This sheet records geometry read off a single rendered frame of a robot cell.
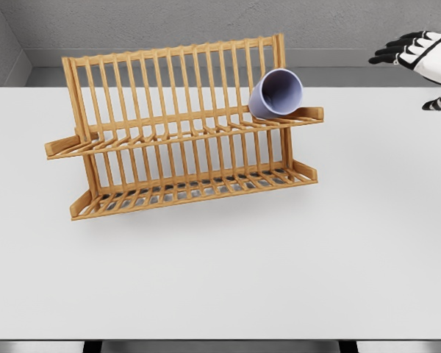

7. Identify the lavender cup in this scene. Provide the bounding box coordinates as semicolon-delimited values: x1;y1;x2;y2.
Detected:
248;68;304;120

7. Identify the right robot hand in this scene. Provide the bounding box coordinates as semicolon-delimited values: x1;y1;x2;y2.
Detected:
367;30;441;112

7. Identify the wooden two-tier dish rack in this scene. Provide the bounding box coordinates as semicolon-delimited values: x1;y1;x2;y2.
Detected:
44;33;325;222

